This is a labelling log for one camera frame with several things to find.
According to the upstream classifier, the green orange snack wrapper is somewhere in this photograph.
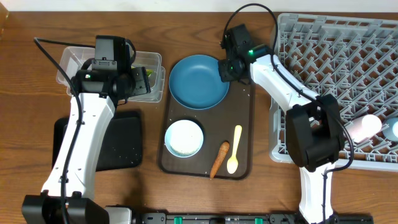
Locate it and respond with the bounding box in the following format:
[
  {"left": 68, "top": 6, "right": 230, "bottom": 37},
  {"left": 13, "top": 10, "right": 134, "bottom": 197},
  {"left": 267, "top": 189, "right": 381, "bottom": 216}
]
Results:
[{"left": 131, "top": 65, "right": 154, "bottom": 77}]

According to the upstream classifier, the dark blue plate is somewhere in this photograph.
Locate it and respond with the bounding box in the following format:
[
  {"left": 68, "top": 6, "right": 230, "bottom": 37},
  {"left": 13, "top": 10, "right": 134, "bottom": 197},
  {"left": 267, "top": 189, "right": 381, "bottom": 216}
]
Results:
[{"left": 169, "top": 55, "right": 229, "bottom": 110}]

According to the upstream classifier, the pink white cup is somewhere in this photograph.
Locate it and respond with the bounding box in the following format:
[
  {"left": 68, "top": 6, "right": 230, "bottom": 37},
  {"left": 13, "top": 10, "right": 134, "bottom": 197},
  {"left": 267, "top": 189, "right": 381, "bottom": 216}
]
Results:
[{"left": 346, "top": 114, "right": 382, "bottom": 143}]

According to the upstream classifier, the light blue cup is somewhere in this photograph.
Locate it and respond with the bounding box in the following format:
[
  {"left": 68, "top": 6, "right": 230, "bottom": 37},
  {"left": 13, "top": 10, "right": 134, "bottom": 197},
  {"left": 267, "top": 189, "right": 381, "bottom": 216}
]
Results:
[{"left": 382, "top": 117, "right": 398, "bottom": 142}]

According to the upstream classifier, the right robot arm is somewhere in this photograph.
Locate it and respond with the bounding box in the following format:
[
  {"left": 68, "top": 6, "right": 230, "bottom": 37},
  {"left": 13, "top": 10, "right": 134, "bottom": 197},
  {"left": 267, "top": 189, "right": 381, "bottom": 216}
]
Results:
[{"left": 218, "top": 24, "right": 344, "bottom": 223}]

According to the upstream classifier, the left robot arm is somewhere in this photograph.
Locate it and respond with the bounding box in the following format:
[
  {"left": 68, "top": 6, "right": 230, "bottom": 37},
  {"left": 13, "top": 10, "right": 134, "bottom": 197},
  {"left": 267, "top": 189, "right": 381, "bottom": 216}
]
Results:
[{"left": 21, "top": 35, "right": 150, "bottom": 223}]

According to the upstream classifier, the grey dishwasher rack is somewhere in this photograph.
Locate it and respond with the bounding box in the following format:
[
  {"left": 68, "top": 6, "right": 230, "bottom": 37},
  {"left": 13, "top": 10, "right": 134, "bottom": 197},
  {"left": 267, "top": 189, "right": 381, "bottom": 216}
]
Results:
[{"left": 269, "top": 13, "right": 397, "bottom": 172}]

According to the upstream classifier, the clear plastic bin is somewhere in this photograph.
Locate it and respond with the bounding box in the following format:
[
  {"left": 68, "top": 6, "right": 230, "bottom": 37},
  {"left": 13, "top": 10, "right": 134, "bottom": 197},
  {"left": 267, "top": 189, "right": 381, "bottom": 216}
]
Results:
[{"left": 56, "top": 46, "right": 166, "bottom": 103}]

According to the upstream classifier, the black rectangular bin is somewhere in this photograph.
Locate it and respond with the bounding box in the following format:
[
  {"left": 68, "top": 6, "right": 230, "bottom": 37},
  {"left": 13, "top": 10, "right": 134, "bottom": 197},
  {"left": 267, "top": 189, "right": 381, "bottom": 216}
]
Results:
[{"left": 52, "top": 110, "right": 143, "bottom": 172}]

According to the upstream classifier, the brown serving tray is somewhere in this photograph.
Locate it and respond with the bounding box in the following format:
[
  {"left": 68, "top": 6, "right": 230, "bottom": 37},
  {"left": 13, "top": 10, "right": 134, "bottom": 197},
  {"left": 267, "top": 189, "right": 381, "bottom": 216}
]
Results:
[{"left": 157, "top": 82, "right": 255, "bottom": 180}]

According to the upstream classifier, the light blue rice bowl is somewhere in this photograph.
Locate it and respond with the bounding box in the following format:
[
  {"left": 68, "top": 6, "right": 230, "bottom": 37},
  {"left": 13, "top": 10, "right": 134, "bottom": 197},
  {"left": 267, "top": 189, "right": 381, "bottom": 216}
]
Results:
[{"left": 164, "top": 119, "right": 204, "bottom": 158}]

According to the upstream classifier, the orange carrot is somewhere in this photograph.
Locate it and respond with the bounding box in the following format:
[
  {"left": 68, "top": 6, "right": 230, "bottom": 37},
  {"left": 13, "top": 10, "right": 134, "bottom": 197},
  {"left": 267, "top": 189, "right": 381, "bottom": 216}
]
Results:
[{"left": 210, "top": 141, "right": 229, "bottom": 179}]

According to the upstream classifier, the cream plastic spoon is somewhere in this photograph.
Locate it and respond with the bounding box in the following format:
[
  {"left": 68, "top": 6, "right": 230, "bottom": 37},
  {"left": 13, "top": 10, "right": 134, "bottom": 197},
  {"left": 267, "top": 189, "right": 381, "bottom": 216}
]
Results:
[{"left": 227, "top": 125, "right": 243, "bottom": 174}]

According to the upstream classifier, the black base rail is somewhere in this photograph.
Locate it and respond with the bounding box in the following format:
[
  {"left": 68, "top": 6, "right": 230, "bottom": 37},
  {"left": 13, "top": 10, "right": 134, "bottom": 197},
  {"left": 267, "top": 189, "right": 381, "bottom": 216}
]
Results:
[{"left": 105, "top": 212, "right": 374, "bottom": 224}]

